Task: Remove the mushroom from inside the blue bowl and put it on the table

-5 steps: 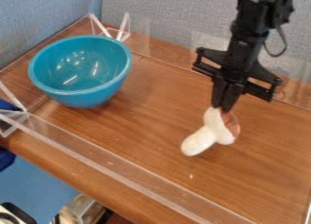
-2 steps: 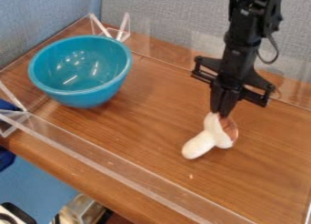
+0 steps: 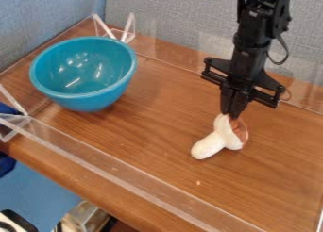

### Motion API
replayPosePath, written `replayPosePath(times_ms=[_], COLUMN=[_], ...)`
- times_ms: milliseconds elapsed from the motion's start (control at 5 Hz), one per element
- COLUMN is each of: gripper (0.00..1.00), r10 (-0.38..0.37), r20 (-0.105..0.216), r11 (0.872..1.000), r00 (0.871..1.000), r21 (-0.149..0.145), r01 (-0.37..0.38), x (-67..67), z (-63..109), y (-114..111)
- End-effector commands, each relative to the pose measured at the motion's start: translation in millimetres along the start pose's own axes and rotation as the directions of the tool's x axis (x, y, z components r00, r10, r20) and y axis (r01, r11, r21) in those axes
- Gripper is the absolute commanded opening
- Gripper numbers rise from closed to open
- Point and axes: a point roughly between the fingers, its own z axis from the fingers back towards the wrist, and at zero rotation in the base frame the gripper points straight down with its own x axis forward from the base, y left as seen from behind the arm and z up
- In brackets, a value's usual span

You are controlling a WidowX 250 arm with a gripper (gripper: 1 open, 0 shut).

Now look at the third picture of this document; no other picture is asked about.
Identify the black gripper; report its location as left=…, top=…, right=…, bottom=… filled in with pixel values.
left=202, top=0, right=290, bottom=119

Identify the white brown toy mushroom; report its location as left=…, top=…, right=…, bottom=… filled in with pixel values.
left=190, top=114, right=247, bottom=160

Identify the blue plastic bowl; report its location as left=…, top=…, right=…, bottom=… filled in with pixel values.
left=29, top=36, right=137, bottom=112

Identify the clear acrylic barrier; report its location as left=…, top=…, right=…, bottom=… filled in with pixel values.
left=0, top=12, right=323, bottom=232

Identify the grey metal object below table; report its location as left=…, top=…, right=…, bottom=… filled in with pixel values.
left=52, top=201, right=111, bottom=232

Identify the blue cloth object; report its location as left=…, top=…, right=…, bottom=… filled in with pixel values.
left=0, top=102, right=21, bottom=177

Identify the black white object below table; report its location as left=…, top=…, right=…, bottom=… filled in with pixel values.
left=0, top=209, right=37, bottom=232

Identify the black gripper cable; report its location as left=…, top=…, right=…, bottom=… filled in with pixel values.
left=266, top=34, right=290, bottom=66

